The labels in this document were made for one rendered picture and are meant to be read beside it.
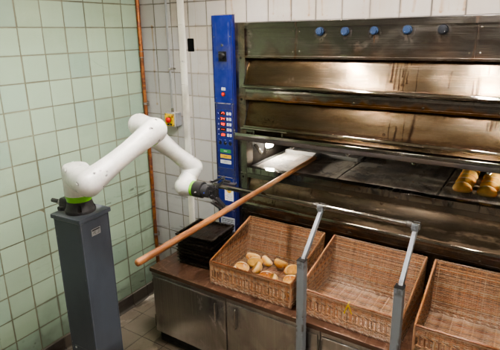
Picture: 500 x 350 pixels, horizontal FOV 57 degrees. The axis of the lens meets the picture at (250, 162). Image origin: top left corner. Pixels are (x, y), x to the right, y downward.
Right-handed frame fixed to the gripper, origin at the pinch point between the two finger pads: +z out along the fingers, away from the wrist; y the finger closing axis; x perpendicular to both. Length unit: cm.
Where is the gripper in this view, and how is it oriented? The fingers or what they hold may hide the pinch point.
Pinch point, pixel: (234, 196)
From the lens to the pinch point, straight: 245.2
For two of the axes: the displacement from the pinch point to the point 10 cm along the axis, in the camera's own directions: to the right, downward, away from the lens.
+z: 8.5, 1.3, -5.1
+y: 0.2, 9.6, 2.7
